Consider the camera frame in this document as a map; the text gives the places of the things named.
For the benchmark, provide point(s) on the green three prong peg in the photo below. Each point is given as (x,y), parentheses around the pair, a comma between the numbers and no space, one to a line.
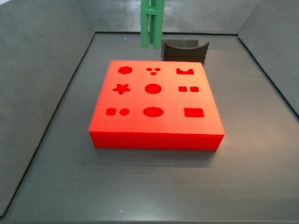
(152,23)

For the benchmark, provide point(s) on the red shape sorting block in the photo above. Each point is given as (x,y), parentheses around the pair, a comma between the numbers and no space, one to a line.
(157,106)

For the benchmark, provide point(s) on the black curved cradle block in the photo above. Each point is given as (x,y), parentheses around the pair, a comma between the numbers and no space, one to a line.
(185,50)

